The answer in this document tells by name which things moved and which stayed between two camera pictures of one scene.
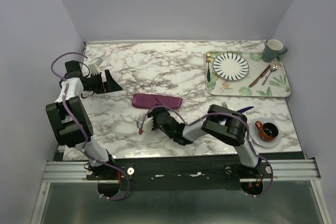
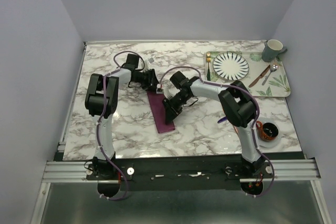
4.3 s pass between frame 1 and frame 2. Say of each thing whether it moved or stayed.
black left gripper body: moved
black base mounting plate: stayed
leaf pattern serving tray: stayed
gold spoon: stayed
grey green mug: stayed
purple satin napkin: moved
